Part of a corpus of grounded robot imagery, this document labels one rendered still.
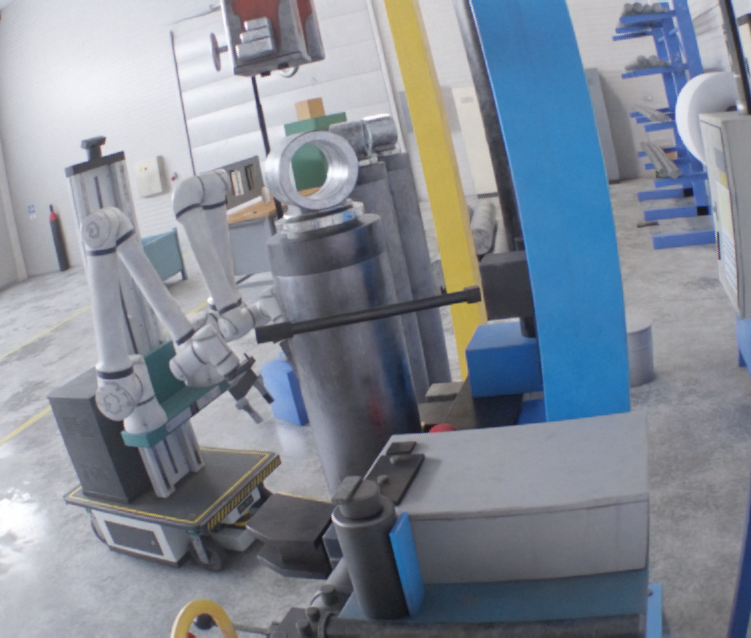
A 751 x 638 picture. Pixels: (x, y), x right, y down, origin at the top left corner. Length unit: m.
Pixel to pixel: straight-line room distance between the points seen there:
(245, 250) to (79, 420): 4.66
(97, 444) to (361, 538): 2.36
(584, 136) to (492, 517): 0.60
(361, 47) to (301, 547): 11.51
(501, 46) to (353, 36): 11.39
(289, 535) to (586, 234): 0.72
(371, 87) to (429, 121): 8.56
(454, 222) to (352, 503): 3.17
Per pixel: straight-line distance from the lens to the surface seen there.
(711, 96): 1.66
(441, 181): 3.89
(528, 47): 1.15
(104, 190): 3.02
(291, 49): 1.13
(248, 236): 7.44
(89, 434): 3.12
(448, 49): 12.12
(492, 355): 1.45
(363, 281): 1.31
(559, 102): 1.15
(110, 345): 2.53
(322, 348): 1.33
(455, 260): 3.97
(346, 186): 1.33
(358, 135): 2.66
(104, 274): 2.47
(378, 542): 0.85
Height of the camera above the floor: 1.67
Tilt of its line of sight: 14 degrees down
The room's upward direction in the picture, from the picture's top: 12 degrees counter-clockwise
